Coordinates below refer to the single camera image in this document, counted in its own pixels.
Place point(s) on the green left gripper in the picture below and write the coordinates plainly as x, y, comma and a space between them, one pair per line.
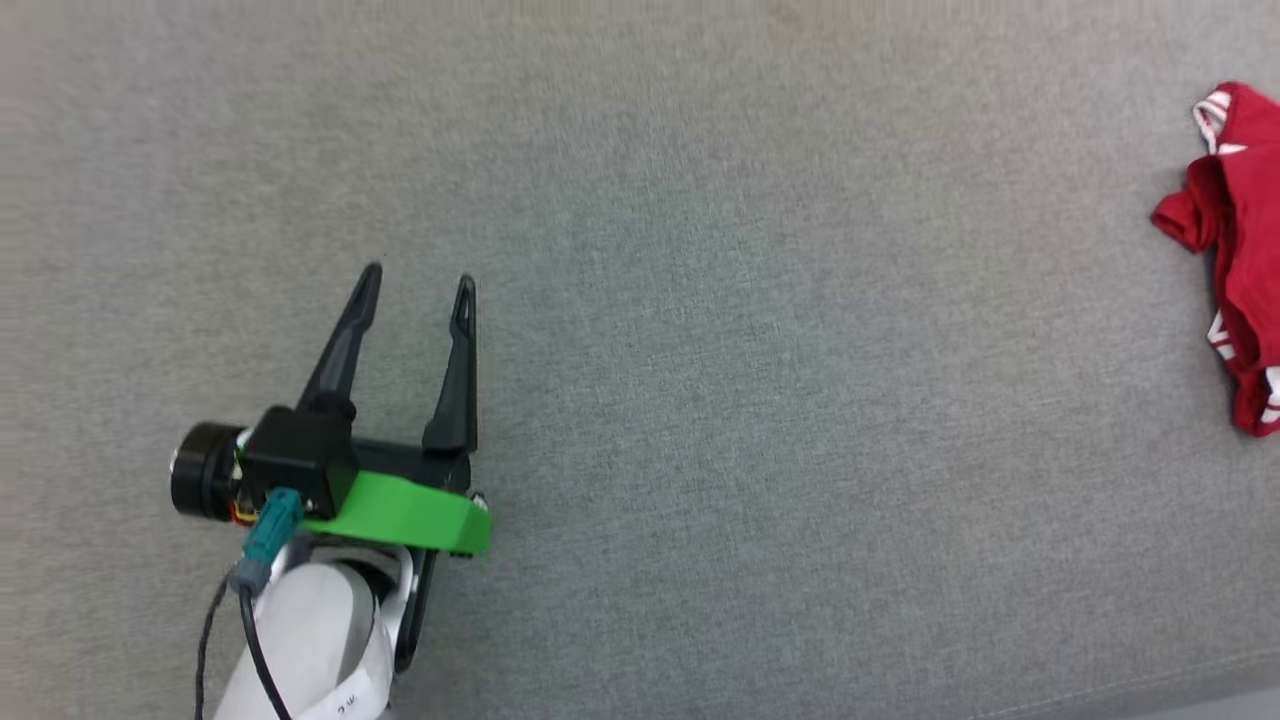
410, 510

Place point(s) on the red garment with white trim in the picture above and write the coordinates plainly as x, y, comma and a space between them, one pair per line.
1245, 230

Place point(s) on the grey fabric sofa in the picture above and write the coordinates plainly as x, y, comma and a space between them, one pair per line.
750, 400

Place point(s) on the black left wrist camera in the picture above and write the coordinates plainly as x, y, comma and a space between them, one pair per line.
295, 455

